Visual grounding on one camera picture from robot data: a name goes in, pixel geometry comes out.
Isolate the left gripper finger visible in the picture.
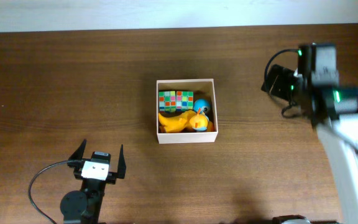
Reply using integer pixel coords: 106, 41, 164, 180
69, 139, 87, 161
117, 144, 126, 179

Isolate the yellow rubber duck toy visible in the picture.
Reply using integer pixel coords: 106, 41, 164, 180
158, 110, 196, 133

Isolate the Rubik's cube one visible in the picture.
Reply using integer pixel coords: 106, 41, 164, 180
158, 91, 177, 113
176, 91, 194, 111

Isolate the blue ball toy with eye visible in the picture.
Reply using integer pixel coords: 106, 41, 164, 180
193, 99, 211, 114

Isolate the orange blue duck toy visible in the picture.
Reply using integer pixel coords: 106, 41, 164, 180
189, 108, 214, 132

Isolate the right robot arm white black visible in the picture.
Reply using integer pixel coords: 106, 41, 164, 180
261, 43, 358, 223

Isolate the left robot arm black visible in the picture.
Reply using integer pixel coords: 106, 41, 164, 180
60, 140, 126, 224

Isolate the white cardboard box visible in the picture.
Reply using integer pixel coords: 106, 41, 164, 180
156, 78, 218, 144

